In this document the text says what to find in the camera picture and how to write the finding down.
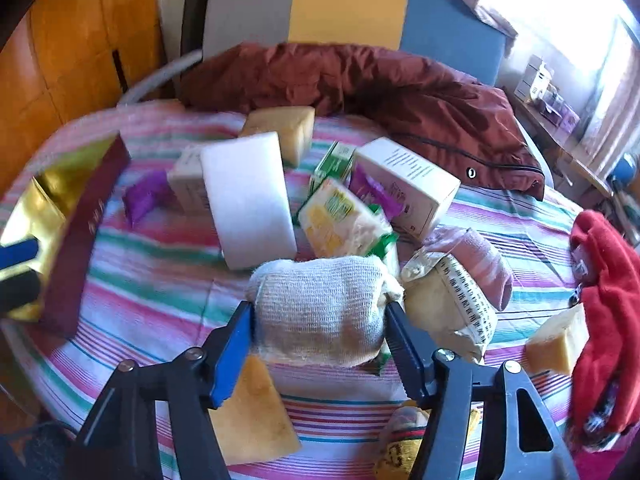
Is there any maroon jacket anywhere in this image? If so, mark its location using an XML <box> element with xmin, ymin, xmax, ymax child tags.
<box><xmin>179</xmin><ymin>42</ymin><xmax>544</xmax><ymax>200</ymax></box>

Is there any red fleece garment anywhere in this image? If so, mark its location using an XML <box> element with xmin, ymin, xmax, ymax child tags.
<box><xmin>570</xmin><ymin>210</ymin><xmax>639</xmax><ymax>432</ymax></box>

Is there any cracker packet green yellow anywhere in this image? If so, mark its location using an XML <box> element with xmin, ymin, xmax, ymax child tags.
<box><xmin>297</xmin><ymin>178</ymin><xmax>400</xmax><ymax>278</ymax></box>

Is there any grey yellow blue chair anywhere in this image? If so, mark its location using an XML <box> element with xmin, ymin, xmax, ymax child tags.
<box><xmin>120</xmin><ymin>0</ymin><xmax>506</xmax><ymax>105</ymax></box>

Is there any white foam block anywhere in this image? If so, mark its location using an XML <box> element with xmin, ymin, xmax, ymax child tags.
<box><xmin>201</xmin><ymin>132</ymin><xmax>297</xmax><ymax>271</ymax></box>

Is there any yellow patterned sock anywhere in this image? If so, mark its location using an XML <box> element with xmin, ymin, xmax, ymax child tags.
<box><xmin>373</xmin><ymin>400</ymin><xmax>431</xmax><ymax>480</ymax></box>

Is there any yellow sponge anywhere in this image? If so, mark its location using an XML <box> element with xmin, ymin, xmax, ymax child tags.
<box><xmin>240</xmin><ymin>106</ymin><xmax>316</xmax><ymax>168</ymax></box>
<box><xmin>523</xmin><ymin>304</ymin><xmax>589</xmax><ymax>376</ymax></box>
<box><xmin>208</xmin><ymin>356</ymin><xmax>302</xmax><ymax>466</ymax></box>

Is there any maroon gold storage box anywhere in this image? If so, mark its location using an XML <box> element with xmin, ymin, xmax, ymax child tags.
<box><xmin>1</xmin><ymin>133</ymin><xmax>130</xmax><ymax>338</ymax></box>

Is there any small green white box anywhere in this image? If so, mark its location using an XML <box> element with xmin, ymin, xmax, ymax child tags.
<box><xmin>309</xmin><ymin>141</ymin><xmax>356</xmax><ymax>193</ymax></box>

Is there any striped pink green tablecloth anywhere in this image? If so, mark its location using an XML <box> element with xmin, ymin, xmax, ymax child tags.
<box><xmin>1</xmin><ymin>101</ymin><xmax>579</xmax><ymax>479</ymax></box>

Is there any white medicine box printed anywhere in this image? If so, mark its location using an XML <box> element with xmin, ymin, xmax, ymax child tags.
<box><xmin>167</xmin><ymin>143</ymin><xmax>210</xmax><ymax>216</ymax></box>

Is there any white cream sock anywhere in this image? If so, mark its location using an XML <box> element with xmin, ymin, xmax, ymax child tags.
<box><xmin>246</xmin><ymin>256</ymin><xmax>404</xmax><ymax>367</ymax></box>

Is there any pink rolled sock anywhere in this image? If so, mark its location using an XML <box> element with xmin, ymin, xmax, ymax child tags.
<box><xmin>423</xmin><ymin>226</ymin><xmax>513</xmax><ymax>311</ymax></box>

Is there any white carton box large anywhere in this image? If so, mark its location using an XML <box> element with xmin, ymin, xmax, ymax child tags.
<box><xmin>354</xmin><ymin>138</ymin><xmax>460</xmax><ymax>242</ymax></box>

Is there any wooden desk with clutter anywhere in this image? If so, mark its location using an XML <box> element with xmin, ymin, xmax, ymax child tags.
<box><xmin>508</xmin><ymin>55</ymin><xmax>639</xmax><ymax>247</ymax></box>

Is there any purple snack pouch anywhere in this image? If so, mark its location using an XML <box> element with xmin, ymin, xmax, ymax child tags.
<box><xmin>348</xmin><ymin>165</ymin><xmax>404</xmax><ymax>220</ymax></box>
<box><xmin>122</xmin><ymin>170</ymin><xmax>175</xmax><ymax>228</ymax></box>

